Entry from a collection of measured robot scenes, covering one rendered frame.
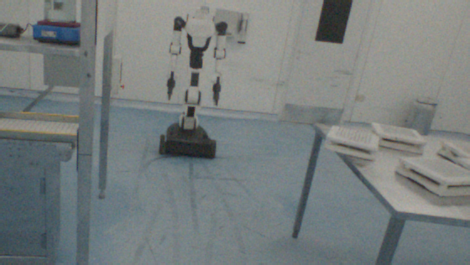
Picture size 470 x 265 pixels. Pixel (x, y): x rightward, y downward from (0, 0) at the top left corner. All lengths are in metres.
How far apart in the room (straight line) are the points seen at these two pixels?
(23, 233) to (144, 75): 3.58
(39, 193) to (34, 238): 0.27
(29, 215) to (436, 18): 5.66
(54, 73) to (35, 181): 0.55
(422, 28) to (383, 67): 0.69
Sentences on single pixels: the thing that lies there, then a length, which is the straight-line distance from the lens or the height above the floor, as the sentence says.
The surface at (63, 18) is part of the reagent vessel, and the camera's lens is 1.80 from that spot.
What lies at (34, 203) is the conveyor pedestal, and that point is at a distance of 2.06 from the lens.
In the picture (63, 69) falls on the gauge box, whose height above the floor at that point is 1.13.
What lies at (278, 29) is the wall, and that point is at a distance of 5.42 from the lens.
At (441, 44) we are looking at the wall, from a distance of 6.43.
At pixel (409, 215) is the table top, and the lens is 1.66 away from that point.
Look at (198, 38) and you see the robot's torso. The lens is 3.73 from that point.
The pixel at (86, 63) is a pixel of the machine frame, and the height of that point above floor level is 1.22.
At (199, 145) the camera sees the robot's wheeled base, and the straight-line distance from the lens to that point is 3.77.
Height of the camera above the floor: 1.50
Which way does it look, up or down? 19 degrees down
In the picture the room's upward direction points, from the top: 6 degrees clockwise
